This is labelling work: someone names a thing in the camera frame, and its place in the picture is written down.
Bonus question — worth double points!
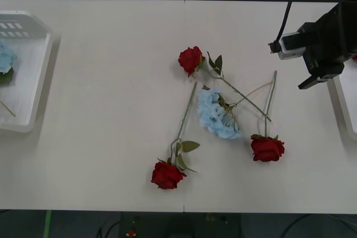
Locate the thin pale yellow twig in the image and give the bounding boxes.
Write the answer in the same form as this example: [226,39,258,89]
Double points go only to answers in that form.
[0,100,16,117]

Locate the right arm wrist camera box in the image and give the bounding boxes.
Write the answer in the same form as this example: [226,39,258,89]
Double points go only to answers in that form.
[278,32,305,61]

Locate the pale blue artificial flower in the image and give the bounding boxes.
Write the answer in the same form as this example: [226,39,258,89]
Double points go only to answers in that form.
[0,41,18,87]
[197,81,276,140]

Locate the shallow white plastic box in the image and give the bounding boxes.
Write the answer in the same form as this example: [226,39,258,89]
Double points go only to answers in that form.
[0,11,61,134]
[327,67,357,136]

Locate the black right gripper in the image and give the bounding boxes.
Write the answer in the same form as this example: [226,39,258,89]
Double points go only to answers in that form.
[297,50,348,90]

